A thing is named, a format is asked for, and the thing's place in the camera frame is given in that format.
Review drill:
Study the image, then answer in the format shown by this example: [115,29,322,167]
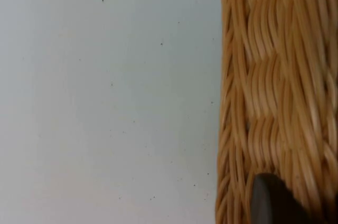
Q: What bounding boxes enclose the pale brown wicker basket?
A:
[215,0,338,224]

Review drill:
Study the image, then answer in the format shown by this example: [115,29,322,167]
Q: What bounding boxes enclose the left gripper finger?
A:
[249,172,314,224]

